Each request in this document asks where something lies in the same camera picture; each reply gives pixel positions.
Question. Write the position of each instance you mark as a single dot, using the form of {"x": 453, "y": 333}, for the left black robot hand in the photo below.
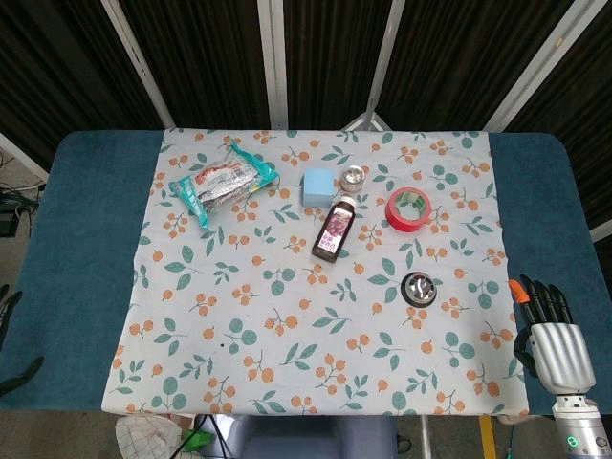
{"x": 10, "y": 334}

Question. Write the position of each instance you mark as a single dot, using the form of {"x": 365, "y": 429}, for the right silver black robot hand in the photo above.
{"x": 559, "y": 349}

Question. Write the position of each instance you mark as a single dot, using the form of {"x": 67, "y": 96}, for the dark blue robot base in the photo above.
{"x": 296, "y": 437}

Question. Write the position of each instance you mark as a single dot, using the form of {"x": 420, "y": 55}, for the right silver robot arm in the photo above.
{"x": 579, "y": 425}

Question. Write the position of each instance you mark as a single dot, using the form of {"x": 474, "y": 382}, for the teal blue table cover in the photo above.
{"x": 76, "y": 268}

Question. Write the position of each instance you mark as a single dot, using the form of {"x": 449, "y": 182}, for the white checked cloth bag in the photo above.
{"x": 146, "y": 437}

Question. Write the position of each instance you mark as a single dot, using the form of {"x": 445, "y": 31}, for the red tape roll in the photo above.
{"x": 408, "y": 211}

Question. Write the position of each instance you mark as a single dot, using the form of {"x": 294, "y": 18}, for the green plastic object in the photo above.
{"x": 198, "y": 440}

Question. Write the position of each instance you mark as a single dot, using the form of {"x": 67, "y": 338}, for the floral print tablecloth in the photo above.
{"x": 315, "y": 296}

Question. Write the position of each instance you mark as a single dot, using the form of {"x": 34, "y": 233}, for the dark purple juice bottle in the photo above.
{"x": 334, "y": 232}

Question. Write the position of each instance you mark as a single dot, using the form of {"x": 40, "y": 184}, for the teal silver snack packet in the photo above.
{"x": 225, "y": 184}

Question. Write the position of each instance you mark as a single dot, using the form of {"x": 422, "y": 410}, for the small clear round jar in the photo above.
{"x": 353, "y": 179}

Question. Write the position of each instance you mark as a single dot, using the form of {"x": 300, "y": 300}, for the light blue foam block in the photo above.
{"x": 318, "y": 187}

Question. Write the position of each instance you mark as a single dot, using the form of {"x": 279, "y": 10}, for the white panel frame post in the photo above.
{"x": 138, "y": 62}
{"x": 378, "y": 72}
{"x": 273, "y": 64}
{"x": 531, "y": 72}

